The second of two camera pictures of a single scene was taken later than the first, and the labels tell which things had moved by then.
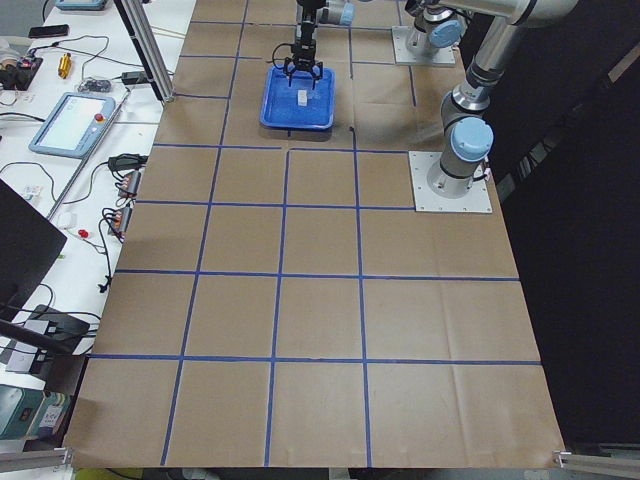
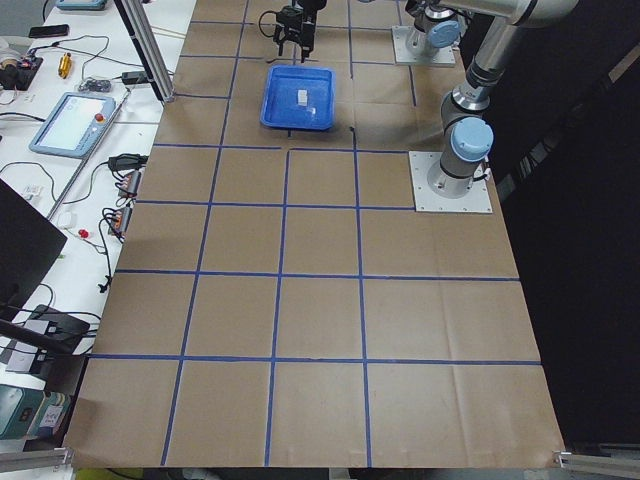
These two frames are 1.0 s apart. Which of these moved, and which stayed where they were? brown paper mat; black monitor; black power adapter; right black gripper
Moved: right black gripper
Stayed: brown paper mat; black power adapter; black monitor
